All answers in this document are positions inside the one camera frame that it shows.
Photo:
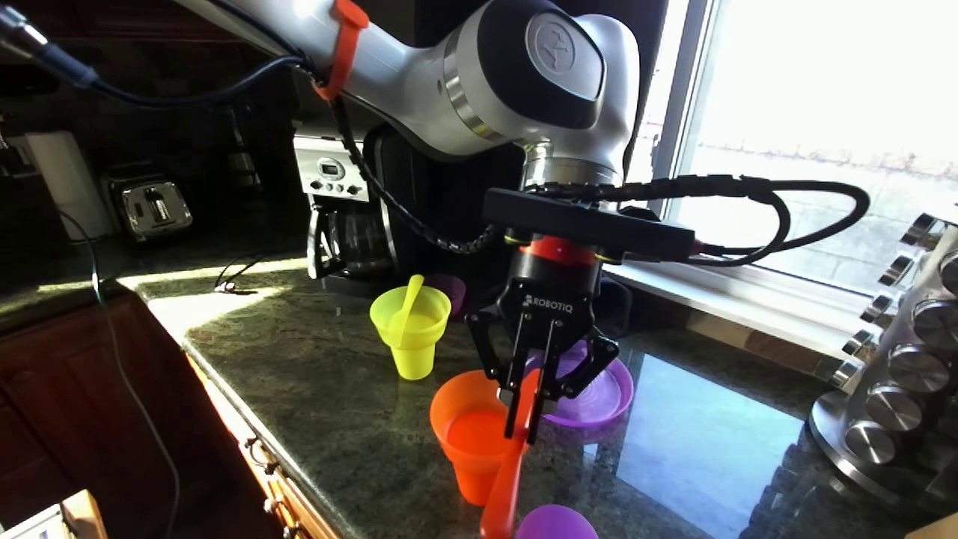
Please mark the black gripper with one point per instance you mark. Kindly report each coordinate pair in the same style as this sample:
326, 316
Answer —
548, 295

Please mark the orange bowl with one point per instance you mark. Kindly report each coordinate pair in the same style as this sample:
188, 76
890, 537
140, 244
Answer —
455, 400

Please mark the orange spoon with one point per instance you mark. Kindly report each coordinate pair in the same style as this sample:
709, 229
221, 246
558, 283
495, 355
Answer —
504, 499

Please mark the purple plastic bowl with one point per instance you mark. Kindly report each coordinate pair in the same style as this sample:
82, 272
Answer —
600, 400

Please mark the small purple bowl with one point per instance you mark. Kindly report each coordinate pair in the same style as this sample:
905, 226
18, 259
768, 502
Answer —
455, 287

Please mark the yellow-green bowl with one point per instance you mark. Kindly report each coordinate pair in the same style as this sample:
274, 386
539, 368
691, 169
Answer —
431, 317

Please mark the yellow-green cup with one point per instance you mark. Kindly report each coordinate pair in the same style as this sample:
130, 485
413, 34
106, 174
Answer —
411, 356

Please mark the purple cup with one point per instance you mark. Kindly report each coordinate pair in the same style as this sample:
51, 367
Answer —
555, 525

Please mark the yellow spoon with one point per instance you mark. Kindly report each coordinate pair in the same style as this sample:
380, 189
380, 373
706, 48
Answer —
411, 295

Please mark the glass coffee carafe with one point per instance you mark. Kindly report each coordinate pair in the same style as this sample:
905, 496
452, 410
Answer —
353, 240

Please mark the stainless steel coffee maker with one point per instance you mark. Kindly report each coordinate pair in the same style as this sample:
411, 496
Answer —
331, 174

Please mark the chrome spice rack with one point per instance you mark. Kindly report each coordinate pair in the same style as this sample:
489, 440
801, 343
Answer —
899, 400

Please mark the window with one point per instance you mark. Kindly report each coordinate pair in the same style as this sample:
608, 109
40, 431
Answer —
826, 99

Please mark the wooden cabinet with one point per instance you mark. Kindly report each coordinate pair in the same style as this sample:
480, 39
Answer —
60, 421

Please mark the metal wall outlet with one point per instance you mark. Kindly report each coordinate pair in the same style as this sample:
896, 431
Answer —
149, 208

